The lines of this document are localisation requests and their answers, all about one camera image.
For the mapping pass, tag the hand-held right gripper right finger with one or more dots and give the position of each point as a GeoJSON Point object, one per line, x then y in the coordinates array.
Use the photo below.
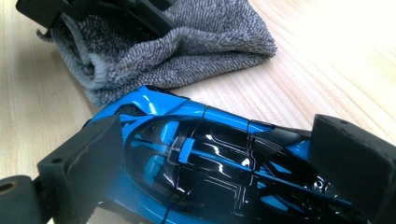
{"type": "Point", "coordinates": [351, 161]}

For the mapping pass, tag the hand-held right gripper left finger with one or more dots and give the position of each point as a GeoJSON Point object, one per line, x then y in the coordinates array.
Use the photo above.
{"type": "Point", "coordinates": [90, 168]}

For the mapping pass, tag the grey cloth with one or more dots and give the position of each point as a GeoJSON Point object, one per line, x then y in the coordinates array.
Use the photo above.
{"type": "Point", "coordinates": [193, 53]}

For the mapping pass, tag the blue and black toy car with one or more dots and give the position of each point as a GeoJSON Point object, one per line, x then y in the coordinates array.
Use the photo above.
{"type": "Point", "coordinates": [211, 161]}

